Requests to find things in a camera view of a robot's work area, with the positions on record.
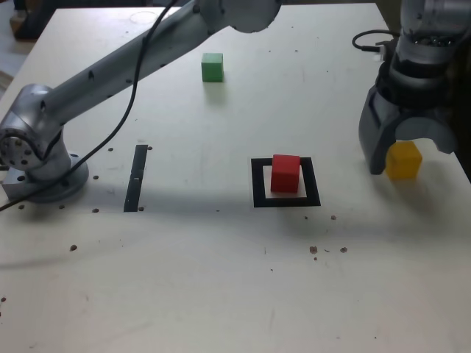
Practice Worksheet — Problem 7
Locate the green cube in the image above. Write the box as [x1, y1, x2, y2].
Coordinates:
[200, 52, 224, 82]

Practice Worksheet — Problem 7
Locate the yellow cube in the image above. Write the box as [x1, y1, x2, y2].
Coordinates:
[384, 139, 423, 181]

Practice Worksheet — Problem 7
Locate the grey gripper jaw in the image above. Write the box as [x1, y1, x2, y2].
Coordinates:
[394, 116, 457, 154]
[358, 83, 403, 176]

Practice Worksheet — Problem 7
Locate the black tape square outline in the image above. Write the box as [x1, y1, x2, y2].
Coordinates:
[250, 157, 322, 209]

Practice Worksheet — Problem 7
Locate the black tape strip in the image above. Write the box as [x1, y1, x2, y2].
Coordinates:
[123, 144, 149, 213]

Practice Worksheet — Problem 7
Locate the red cube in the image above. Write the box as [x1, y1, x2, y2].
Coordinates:
[270, 154, 302, 193]

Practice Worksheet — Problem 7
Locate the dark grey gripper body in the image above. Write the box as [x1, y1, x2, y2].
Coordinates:
[392, 97, 448, 121]

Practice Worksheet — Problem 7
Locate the small gripper camera box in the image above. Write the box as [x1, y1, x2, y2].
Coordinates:
[372, 40, 392, 63]

